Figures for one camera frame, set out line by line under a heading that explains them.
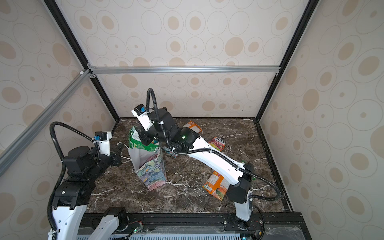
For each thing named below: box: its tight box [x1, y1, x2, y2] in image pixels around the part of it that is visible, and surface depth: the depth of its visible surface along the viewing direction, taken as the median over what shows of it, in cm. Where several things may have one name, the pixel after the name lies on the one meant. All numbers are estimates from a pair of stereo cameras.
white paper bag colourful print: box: [128, 146, 167, 191], surface depth 74 cm
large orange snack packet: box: [202, 170, 231, 201], surface depth 85 cm
